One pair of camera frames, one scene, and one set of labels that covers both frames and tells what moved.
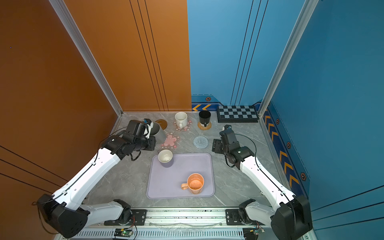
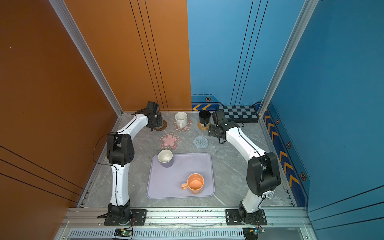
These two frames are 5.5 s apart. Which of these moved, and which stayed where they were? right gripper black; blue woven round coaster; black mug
Moved: right gripper black
Stayed: black mug; blue woven round coaster
